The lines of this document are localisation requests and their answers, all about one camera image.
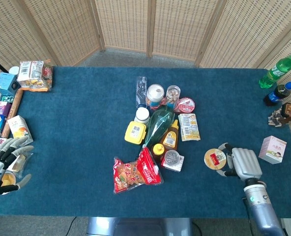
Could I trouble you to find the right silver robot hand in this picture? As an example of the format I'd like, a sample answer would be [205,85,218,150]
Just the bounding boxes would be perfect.
[216,142,263,182]

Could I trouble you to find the round foil-lid cup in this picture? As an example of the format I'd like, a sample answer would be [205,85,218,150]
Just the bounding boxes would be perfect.
[204,147,228,170]

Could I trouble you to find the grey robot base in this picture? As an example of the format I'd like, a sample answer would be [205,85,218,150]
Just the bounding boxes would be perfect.
[86,217,193,236]

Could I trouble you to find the pink white carton box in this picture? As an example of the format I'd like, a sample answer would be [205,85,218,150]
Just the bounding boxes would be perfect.
[258,135,288,165]

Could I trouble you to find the white red carton box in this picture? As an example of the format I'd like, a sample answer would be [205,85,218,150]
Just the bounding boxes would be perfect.
[161,154,185,172]

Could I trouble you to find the light blue box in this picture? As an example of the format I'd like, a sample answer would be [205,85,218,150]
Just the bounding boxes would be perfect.
[0,72,21,96]

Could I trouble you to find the yellow plastic box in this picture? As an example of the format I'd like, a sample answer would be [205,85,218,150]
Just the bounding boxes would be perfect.
[124,121,147,145]

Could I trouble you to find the yellow pudding cup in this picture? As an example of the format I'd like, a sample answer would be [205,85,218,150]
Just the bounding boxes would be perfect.
[0,172,16,187]

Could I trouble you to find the clear wrapped snack pack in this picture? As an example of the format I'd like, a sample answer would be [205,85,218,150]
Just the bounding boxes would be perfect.
[11,152,34,173]

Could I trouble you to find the white orange print carton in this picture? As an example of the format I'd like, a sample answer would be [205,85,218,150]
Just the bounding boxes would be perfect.
[7,115,34,146]

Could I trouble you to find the striped sunflower seeds pack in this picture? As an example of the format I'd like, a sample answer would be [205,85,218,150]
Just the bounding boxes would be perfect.
[267,110,285,128]

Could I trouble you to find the brown wooden strip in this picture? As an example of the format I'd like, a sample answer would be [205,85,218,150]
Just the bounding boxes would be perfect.
[0,88,25,139]

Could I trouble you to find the yellow white sachet packets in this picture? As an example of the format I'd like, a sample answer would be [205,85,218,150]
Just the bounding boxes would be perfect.
[178,113,201,142]

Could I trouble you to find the clear jar dark seeds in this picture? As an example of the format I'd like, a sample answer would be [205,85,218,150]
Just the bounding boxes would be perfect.
[164,149,180,166]

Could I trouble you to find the dark cola bottle blue cap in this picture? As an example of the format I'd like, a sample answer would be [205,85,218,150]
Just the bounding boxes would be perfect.
[263,81,291,107]

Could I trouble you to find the large honey squeeze bottle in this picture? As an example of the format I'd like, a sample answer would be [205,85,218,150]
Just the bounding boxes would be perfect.
[160,119,179,151]

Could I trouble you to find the red jelly cup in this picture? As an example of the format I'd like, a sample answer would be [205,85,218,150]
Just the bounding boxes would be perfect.
[177,97,196,114]

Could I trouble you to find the small honey squeeze bottle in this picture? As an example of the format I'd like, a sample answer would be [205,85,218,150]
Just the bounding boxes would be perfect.
[151,143,165,160]

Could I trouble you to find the green transparent bag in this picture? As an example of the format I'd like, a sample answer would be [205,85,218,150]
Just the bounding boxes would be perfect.
[142,105,176,150]

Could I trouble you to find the blue table cloth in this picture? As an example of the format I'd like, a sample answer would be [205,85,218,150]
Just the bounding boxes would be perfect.
[0,65,291,218]

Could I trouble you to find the green soda bottle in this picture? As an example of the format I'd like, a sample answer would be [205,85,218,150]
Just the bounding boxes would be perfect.
[258,49,291,89]

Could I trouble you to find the clear jar biscuit sticks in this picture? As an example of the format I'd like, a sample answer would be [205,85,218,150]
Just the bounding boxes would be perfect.
[165,85,181,108]

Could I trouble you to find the clear bag yellow snacks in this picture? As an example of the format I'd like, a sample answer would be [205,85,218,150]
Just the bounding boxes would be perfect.
[17,60,53,92]

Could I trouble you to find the red potato chips bag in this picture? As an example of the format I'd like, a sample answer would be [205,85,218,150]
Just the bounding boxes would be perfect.
[113,147,165,195]

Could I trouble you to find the white jar blue stripe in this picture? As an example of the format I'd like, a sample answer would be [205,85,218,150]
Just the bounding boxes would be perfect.
[134,107,150,125]

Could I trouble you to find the white lid snack jar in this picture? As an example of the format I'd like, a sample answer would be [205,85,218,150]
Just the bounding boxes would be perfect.
[145,84,165,110]

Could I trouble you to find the clear empty plastic bottle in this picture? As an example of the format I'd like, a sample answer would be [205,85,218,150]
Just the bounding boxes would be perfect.
[135,75,148,109]

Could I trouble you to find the wicker folding screen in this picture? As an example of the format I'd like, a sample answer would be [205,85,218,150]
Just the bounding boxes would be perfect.
[0,0,291,138]

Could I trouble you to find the black floor cable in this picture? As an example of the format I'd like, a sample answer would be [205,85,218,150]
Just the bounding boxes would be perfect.
[66,217,78,236]

